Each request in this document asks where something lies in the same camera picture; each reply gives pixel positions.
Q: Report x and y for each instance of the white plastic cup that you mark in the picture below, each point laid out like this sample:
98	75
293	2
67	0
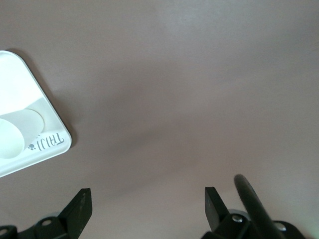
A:
20	129

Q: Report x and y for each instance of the brown table cover cloth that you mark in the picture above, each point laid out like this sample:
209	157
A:
162	87

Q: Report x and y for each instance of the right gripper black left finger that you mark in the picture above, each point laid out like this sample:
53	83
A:
74	214

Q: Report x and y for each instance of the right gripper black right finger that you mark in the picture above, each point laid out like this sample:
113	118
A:
216	216

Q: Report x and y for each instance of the cream tray with bear print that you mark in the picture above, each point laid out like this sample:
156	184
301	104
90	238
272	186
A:
22	87

